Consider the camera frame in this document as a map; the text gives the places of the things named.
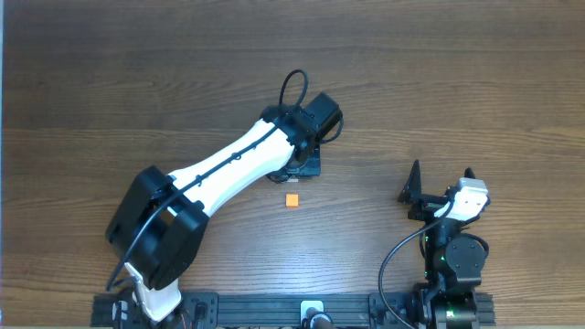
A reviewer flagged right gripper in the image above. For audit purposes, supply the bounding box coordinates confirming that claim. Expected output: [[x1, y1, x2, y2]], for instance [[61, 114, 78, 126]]
[[396, 159, 476, 223]]

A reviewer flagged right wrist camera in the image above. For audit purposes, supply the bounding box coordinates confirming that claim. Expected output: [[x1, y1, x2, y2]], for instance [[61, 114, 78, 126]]
[[432, 176, 489, 223]]

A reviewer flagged mounting rail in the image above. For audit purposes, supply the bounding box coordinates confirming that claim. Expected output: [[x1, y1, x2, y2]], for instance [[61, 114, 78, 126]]
[[90, 292, 497, 329]]

